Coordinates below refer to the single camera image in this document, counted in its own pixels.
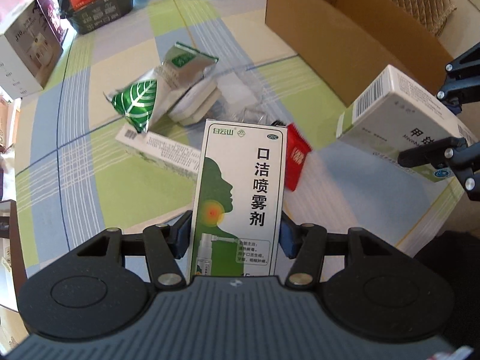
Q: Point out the green white throat spray box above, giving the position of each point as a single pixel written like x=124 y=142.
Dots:
x=238 y=200

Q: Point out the red snack packet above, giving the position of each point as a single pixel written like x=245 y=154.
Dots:
x=296 y=152

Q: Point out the white appliance box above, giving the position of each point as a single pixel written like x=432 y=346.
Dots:
x=29 y=51

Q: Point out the silver green leaf tea bag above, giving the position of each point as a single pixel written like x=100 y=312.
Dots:
x=145 y=100

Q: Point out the white green medicine box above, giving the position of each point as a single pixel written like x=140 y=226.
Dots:
x=394 y=114

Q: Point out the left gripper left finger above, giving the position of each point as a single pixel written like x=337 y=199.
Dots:
x=161 y=244

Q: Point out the brown cardboard box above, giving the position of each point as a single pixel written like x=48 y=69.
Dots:
x=349 y=42

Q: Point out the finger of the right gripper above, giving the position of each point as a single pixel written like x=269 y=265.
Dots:
x=462 y=81
x=452 y=152

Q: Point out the white power adapter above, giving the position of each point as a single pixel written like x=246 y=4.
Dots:
x=195 y=103

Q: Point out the long white dinosaur medicine box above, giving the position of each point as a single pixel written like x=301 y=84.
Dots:
x=160 y=150

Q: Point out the clear plastic box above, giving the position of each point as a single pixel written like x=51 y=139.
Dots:
x=241 y=100

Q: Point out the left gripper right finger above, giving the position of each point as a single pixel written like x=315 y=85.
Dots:
x=309 y=244

